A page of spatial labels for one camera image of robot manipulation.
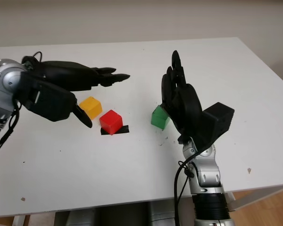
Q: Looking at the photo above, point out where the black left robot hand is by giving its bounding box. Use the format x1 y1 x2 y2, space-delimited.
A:
22 56 131 129

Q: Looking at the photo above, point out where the black tape strip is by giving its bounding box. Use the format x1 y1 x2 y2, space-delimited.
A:
100 125 130 136

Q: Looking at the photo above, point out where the white table leg frame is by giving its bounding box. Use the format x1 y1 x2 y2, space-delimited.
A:
226 185 283 212
13 213 30 226

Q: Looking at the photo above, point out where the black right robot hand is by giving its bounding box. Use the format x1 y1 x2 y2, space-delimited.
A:
161 50 203 145

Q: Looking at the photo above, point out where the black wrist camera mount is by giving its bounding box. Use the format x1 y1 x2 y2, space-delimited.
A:
21 73 77 122
193 102 235 151

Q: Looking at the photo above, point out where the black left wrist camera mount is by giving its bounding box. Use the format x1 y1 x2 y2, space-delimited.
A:
21 73 77 122

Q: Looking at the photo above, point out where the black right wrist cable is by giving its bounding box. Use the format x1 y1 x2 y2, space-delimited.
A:
174 150 201 226

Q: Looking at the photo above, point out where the yellow cube block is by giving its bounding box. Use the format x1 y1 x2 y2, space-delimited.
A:
79 96 102 120

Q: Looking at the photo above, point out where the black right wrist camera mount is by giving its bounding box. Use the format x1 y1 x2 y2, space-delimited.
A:
193 102 235 151

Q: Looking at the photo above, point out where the red cube block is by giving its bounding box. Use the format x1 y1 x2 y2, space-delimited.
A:
99 109 123 136

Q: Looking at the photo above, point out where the green cube block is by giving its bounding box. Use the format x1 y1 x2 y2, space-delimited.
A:
150 105 171 130

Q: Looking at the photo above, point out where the grey robot lower body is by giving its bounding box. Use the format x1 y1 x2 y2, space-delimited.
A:
54 201 194 226

